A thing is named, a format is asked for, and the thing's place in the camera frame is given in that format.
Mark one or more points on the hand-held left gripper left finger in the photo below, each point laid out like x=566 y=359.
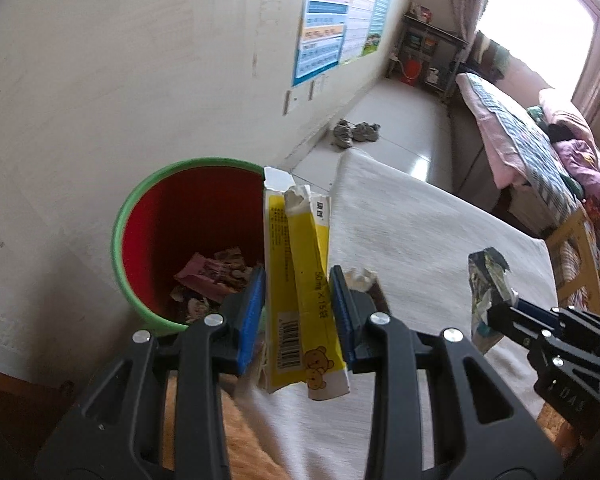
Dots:
x=250 y=325

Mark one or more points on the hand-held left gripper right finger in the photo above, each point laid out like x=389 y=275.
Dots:
x=344 y=325

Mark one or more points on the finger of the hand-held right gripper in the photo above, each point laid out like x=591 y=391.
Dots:
x=515 y=327
x=535 y=309

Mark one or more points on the silver foil wrapper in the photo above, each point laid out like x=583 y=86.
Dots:
x=485 y=280

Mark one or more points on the long yellow carton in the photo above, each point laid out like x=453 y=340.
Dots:
x=305 y=270

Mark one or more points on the red bin with green rim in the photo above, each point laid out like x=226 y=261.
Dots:
x=180 y=220

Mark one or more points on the mauve wrapper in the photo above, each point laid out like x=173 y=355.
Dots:
x=195 y=271

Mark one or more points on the wooden chair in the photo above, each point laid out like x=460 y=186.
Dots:
x=567 y=232

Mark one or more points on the white towel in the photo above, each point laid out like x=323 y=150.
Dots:
x=420 y=240

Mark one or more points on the teal cloth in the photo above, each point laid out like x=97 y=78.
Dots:
x=575 y=185

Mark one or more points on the purple jacket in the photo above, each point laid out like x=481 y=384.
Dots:
x=582 y=165

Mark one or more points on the bed with quilts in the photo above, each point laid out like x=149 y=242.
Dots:
x=535 y=150

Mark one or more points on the pink bed sheet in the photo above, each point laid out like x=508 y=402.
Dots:
x=495 y=145

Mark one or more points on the black cloth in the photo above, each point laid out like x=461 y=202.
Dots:
x=558 y=132

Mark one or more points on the pink pillow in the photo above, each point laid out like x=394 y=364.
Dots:
x=562 y=110

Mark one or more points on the dark wooden furniture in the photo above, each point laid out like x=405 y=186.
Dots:
x=15 y=390

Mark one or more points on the white jug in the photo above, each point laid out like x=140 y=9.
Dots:
x=433 y=76

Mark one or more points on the dark hanging clothes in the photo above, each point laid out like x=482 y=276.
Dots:
x=490 y=52

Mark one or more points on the bright window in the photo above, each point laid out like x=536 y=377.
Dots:
x=535 y=35

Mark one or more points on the metal shelf rack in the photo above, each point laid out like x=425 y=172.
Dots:
x=430 y=30

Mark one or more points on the small box on shelf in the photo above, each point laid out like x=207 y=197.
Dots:
x=421 y=13

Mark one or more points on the bed frame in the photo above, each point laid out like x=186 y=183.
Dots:
x=475 y=175

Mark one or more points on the blue bordered wall poster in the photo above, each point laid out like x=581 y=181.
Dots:
x=320 y=25

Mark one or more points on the green bordered wall poster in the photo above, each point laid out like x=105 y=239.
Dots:
x=380 y=15

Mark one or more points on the white chart wall poster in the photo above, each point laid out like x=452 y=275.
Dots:
x=362 y=10

